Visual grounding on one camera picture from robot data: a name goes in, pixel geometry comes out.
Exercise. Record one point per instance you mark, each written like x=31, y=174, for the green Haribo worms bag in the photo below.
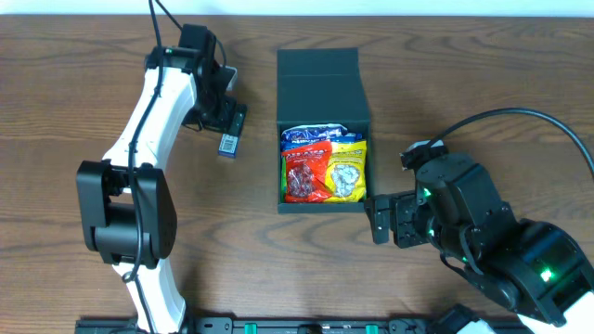
x=283, y=179

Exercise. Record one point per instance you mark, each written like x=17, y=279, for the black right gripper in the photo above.
x=401, y=219

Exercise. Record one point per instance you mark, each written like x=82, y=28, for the small blue white box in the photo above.
x=228, y=146

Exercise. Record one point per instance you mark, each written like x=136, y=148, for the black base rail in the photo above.
x=225, y=325

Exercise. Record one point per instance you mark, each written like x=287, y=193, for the red candy bag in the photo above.
x=306, y=168

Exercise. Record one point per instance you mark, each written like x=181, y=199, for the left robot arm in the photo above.
x=128, y=214

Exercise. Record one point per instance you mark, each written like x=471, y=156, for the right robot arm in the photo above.
x=534, y=269

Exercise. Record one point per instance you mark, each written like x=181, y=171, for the dark blue candy bar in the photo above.
x=308, y=134

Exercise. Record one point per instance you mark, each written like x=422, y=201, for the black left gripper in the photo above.
x=233, y=119

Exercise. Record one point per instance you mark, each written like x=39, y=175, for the dark green box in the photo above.
x=318, y=86

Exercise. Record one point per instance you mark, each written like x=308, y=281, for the long blue snack packet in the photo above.
x=349, y=138

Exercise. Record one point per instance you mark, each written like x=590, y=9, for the yellow candy bag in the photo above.
x=345, y=176

